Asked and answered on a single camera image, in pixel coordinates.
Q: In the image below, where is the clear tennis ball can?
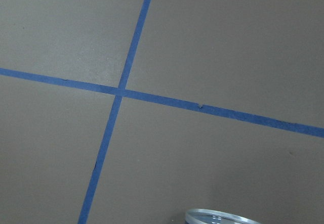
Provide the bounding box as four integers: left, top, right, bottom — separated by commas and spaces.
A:
185, 209, 259, 224

